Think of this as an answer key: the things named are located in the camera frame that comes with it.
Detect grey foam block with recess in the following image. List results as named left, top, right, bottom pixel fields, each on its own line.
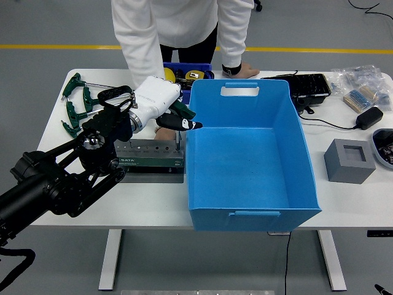
left=323, top=138, right=376, bottom=185

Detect small dark blue parts bin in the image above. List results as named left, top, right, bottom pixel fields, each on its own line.
left=162, top=62, right=212, bottom=99

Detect yellow tape measure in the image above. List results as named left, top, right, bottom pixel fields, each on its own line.
left=185, top=69, right=206, bottom=81

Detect person's right hand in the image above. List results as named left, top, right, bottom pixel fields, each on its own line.
left=153, top=126, right=176, bottom=142

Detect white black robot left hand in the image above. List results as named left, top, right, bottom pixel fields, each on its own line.
left=133, top=76, right=203, bottom=132

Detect green steel hex key stand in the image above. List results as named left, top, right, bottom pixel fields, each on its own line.
left=114, top=138, right=185, bottom=184

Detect person's left hand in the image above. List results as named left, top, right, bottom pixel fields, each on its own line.
left=222, top=62, right=260, bottom=79

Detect clear plastic bags with parts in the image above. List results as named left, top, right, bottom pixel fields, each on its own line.
left=330, top=64, right=393, bottom=112

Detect large green T-handle hex key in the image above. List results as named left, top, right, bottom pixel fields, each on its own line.
left=169, top=100, right=197, bottom=152

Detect white table leg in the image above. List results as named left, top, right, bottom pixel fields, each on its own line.
left=98, top=229, right=123, bottom=292
left=317, top=229, right=347, bottom=292

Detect large light blue plastic box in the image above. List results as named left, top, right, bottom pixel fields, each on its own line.
left=186, top=79, right=322, bottom=232

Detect grey oval dish with parts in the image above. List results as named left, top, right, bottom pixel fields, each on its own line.
left=370, top=128, right=393, bottom=170

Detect black strap loop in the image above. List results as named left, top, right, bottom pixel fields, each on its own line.
left=295, top=95, right=316, bottom=115

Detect black table control panel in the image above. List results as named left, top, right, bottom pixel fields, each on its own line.
left=366, top=229, right=393, bottom=238

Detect black power adapter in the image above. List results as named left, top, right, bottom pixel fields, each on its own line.
left=355, top=106, right=384, bottom=130

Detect taped resistor strip bundle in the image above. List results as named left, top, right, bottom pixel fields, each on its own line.
left=343, top=85, right=379, bottom=113

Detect black hanging power cable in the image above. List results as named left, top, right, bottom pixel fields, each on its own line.
left=284, top=232, right=292, bottom=295

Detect person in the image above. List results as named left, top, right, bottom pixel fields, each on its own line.
left=111, top=0, right=260, bottom=90

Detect black plastic tray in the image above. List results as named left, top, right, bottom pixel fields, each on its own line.
left=260, top=73, right=332, bottom=107

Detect black floor cable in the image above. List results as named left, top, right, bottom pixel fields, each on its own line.
left=348, top=0, right=393, bottom=19

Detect black adapter cable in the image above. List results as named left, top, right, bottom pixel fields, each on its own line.
left=297, top=113, right=359, bottom=130

